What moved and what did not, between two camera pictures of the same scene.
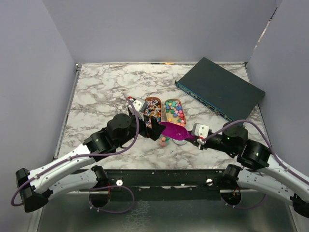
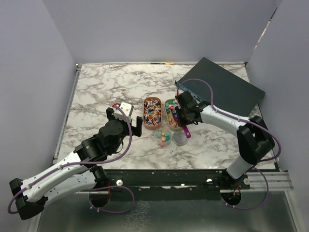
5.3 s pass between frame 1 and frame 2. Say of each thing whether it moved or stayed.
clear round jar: stayed
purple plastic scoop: moved
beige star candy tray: stayed
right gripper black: moved
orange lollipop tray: stayed
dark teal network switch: stayed
